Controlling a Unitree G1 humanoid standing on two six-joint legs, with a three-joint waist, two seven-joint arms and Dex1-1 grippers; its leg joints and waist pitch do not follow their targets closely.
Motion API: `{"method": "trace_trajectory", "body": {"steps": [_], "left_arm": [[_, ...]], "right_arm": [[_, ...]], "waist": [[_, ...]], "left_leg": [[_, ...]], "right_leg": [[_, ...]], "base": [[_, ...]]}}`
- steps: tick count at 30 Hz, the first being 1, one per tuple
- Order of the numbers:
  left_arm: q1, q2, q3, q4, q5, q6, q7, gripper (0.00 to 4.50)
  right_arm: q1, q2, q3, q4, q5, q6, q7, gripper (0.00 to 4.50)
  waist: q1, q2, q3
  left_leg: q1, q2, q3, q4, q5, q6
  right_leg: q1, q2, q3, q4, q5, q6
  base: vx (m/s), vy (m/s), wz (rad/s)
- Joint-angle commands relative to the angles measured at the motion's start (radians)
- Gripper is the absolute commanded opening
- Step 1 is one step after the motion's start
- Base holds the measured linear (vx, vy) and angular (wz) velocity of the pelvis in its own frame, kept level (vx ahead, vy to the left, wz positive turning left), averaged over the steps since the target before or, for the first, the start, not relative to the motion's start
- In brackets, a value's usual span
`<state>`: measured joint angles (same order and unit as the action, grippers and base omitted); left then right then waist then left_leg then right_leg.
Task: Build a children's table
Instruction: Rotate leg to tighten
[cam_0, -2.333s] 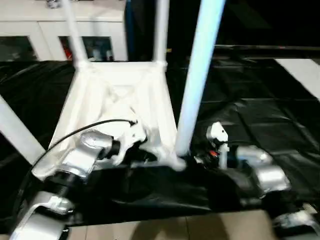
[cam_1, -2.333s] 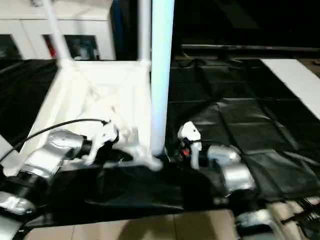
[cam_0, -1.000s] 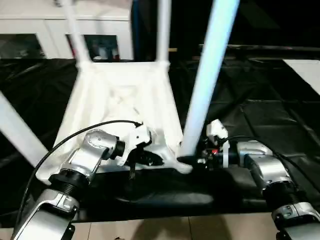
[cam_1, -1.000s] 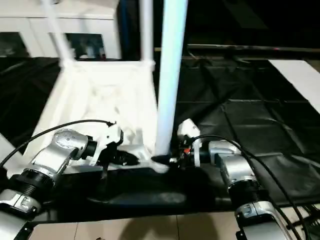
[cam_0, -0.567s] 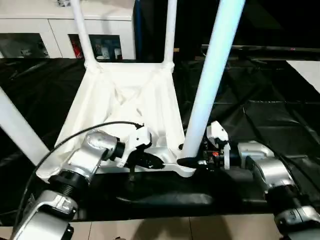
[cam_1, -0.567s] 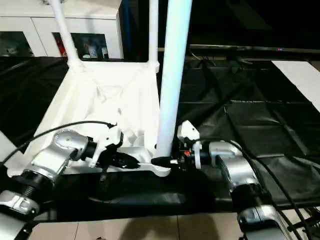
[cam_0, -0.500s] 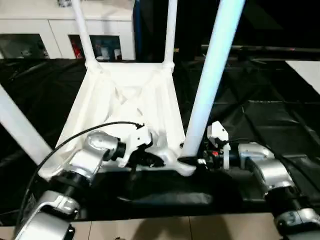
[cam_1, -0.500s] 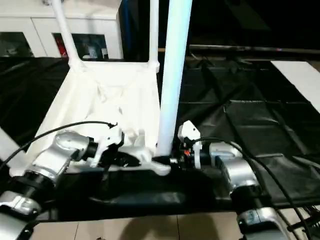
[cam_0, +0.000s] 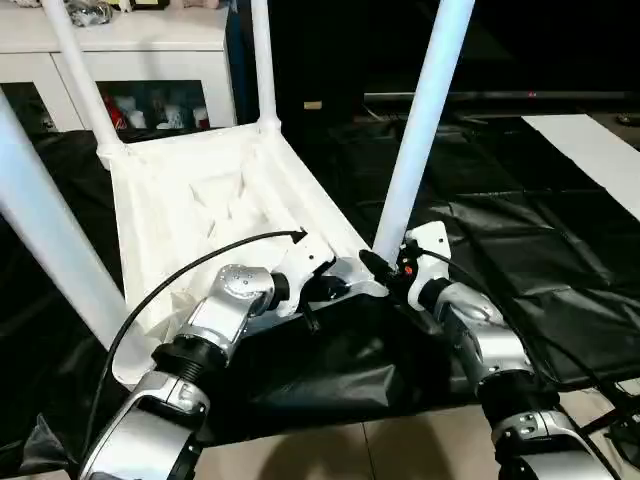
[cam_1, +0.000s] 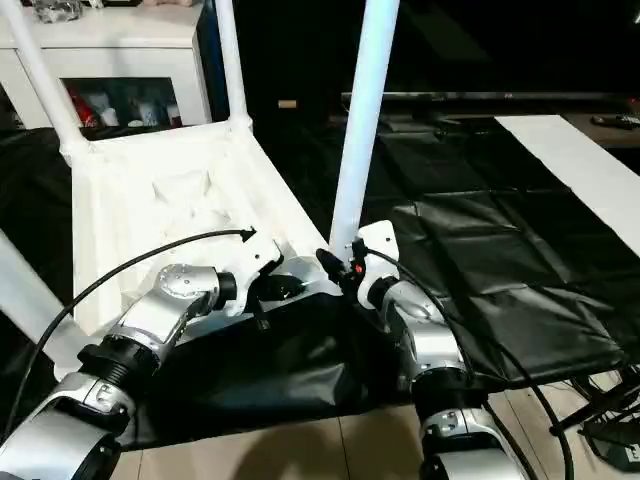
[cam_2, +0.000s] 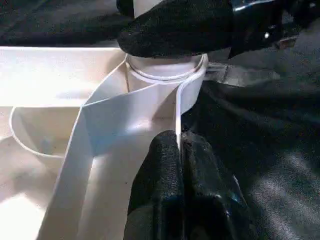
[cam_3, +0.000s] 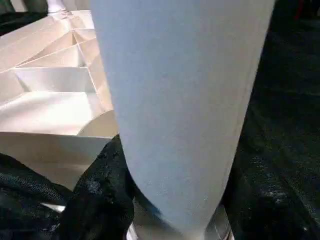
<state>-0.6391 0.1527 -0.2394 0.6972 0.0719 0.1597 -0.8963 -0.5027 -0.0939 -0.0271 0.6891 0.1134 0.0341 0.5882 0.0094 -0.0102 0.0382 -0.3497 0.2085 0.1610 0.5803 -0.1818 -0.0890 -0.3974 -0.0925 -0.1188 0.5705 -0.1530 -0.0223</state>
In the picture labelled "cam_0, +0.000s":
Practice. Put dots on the white plastic table top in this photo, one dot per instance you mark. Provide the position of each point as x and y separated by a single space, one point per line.
220 200

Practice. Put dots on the white plastic table leg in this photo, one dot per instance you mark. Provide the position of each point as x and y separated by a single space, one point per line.
265 60
60 230
425 120
80 80

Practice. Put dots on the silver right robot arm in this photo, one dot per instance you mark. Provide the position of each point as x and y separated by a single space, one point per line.
480 330

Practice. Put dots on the black mat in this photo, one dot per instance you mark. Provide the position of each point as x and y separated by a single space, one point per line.
520 260

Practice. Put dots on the gold label plate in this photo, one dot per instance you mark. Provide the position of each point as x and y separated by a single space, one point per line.
313 104

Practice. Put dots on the black floor stand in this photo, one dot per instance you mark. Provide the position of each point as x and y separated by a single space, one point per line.
615 425

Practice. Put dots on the red bottle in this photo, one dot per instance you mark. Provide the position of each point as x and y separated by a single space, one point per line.
115 115

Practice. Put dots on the white cabinet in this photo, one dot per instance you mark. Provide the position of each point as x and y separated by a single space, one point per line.
150 50

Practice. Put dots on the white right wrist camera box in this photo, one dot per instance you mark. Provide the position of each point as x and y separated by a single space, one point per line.
428 250

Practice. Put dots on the silver metal rail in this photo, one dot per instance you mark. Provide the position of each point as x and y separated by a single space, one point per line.
500 97

